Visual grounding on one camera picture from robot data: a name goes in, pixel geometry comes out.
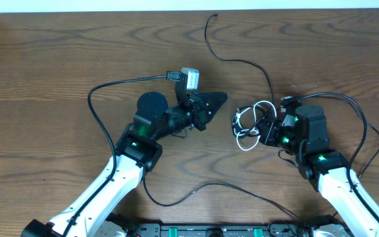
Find black left camera cable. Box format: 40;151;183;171
67;74;170;237

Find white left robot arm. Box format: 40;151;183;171
21;92;228;236

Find white usb cable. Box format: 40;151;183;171
234;100;278;152

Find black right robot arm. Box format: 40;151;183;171
256;104;379;236

